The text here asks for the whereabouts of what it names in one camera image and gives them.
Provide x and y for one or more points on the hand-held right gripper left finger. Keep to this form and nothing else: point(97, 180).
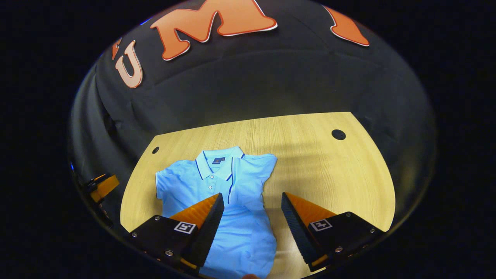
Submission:
point(211, 228)

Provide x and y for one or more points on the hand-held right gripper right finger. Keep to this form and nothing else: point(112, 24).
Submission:
point(298, 236)

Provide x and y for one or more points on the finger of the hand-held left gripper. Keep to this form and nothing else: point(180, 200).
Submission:
point(104, 186)

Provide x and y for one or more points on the light blue T-shirt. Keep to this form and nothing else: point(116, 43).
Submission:
point(244, 182)

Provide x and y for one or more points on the black backdrop cloth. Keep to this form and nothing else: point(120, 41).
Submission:
point(271, 77)

